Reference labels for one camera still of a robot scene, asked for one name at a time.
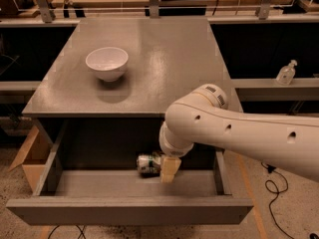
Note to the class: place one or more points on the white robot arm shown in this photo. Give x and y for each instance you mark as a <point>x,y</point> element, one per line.
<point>287,142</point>

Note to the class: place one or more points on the metal guard railing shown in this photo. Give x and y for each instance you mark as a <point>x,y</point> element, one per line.
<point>215,10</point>

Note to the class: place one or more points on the grey side shelf rail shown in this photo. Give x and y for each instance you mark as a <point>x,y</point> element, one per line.
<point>268,90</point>

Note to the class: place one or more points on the clear hand sanitizer bottle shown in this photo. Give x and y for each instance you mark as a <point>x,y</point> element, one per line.
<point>286,73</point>

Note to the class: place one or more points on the white ceramic bowl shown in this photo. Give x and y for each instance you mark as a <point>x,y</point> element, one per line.
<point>108,64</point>

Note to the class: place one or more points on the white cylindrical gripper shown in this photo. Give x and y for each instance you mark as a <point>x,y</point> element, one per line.
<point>174,150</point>

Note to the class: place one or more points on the grey cabinet desk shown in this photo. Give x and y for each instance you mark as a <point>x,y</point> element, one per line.
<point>168,58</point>

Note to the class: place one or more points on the crushed 7up soda can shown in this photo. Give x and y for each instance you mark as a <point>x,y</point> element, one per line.
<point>149,163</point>

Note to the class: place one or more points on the grey open top drawer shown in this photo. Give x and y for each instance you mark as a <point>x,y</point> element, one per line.
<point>91,178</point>

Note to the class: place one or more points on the black power adapter brick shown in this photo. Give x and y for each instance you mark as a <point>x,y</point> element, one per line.
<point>270,168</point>

